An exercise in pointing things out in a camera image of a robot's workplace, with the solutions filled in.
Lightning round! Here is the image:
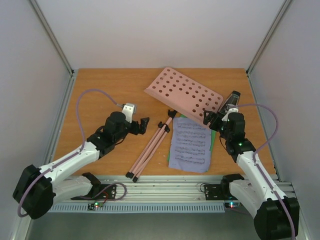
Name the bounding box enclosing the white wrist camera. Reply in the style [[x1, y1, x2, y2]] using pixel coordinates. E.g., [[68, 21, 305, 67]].
[[121, 103, 137, 123], [221, 105, 239, 122]]

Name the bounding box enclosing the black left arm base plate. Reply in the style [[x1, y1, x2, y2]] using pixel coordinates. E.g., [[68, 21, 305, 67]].
[[71, 184, 117, 201]]

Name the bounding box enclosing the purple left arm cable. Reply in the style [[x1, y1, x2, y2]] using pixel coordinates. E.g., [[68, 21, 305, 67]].
[[17, 88, 125, 218]]

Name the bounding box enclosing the pink music stand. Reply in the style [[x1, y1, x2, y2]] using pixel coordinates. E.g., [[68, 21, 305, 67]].
[[127, 67, 224, 181]]

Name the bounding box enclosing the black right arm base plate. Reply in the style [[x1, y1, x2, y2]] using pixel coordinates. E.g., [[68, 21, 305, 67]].
[[200, 183, 230, 201]]

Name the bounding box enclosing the green sheet music page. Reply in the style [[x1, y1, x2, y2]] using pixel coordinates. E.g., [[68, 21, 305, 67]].
[[167, 114, 216, 162]]

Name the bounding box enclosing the black metronome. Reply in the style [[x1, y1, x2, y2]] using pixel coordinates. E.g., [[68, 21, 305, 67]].
[[217, 90, 241, 117]]

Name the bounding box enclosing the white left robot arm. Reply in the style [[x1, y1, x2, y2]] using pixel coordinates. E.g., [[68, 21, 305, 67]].
[[12, 111, 150, 220]]

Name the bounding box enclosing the white sheet music page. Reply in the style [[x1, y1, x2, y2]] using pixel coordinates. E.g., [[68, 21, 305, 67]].
[[168, 117, 212, 174]]

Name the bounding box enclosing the controller board with leds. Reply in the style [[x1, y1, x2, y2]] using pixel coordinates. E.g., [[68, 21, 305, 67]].
[[87, 202, 104, 211], [224, 201, 242, 209]]

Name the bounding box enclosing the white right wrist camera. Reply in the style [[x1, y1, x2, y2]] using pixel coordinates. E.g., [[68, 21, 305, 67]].
[[221, 105, 239, 122]]

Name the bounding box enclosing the aluminium mounting rail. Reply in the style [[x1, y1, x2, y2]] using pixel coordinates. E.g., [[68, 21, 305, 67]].
[[23, 174, 298, 204]]

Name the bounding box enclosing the right controller board with LEDs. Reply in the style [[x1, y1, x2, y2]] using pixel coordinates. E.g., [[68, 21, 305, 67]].
[[224, 201, 242, 209]]

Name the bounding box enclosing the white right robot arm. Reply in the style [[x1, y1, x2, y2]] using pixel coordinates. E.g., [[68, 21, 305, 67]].
[[203, 108, 300, 240]]

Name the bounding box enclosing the left controller board with LEDs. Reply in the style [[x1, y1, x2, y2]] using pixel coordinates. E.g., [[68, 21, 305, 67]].
[[87, 202, 104, 211]]

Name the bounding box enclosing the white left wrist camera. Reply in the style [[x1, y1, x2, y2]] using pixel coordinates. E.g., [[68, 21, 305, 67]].
[[121, 103, 137, 123]]

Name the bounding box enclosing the aluminium left corner post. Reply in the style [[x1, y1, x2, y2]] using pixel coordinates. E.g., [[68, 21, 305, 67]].
[[28, 0, 76, 77]]

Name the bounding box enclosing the grey slotted cable duct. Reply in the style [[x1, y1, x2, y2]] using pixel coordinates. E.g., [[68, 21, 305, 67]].
[[49, 202, 225, 214]]

